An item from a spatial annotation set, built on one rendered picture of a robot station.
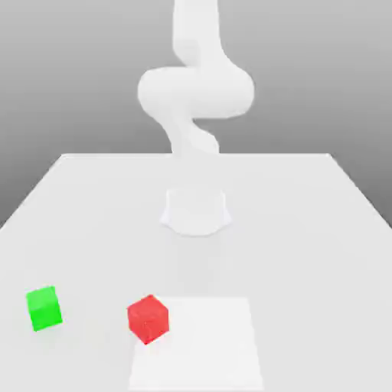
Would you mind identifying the small red cube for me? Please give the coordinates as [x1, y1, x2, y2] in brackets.
[126, 294, 170, 346]

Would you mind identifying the small green cube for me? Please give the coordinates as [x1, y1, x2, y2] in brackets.
[25, 285, 64, 332]

